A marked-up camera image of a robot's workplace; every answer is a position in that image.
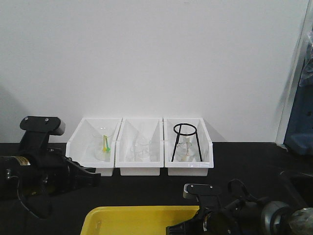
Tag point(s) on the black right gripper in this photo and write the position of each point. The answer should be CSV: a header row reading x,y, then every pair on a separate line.
x,y
240,217

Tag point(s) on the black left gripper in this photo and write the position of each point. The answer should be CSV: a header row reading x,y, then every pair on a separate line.
x,y
49,172

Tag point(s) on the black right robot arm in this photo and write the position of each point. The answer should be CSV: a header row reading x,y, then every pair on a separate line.
x,y
278,218

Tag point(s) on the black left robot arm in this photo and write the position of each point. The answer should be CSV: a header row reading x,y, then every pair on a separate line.
x,y
8,183

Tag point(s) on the yellow plastic tray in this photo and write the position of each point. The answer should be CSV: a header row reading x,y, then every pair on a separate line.
x,y
135,220

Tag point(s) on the white bin left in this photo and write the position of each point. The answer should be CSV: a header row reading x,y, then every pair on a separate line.
x,y
80,147

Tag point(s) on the white bin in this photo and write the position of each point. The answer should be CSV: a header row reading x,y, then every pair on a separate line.
x,y
80,147
198,169
153,130

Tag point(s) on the glass beaker with droppers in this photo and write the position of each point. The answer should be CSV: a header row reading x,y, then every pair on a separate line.
x,y
102,140

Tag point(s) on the glass flask in middle bin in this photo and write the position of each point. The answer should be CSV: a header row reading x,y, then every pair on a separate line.
x,y
141,146

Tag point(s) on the glass flask in bin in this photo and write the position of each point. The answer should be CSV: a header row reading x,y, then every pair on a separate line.
x,y
184,150
141,146

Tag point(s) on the white bin middle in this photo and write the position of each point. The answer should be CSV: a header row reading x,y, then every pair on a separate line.
x,y
153,130

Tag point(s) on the glass flask in right bin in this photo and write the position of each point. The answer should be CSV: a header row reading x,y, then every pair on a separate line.
x,y
184,150

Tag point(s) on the white bin right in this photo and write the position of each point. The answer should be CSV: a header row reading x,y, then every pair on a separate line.
x,y
198,169

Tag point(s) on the black lab sink basin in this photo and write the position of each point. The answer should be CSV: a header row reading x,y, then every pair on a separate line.
x,y
300,187

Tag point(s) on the grey pegboard drying rack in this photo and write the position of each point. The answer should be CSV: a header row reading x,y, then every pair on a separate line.
x,y
299,133

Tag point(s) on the plastic bag of parts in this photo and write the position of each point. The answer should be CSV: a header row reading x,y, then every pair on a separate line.
x,y
306,77

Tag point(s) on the right silver black wrist camera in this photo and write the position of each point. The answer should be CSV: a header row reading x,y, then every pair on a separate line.
x,y
206,195

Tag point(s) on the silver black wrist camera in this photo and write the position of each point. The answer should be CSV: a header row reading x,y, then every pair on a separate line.
x,y
206,195
37,132

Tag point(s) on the black wire tripod stand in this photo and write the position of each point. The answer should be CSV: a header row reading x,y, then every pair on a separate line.
x,y
189,130

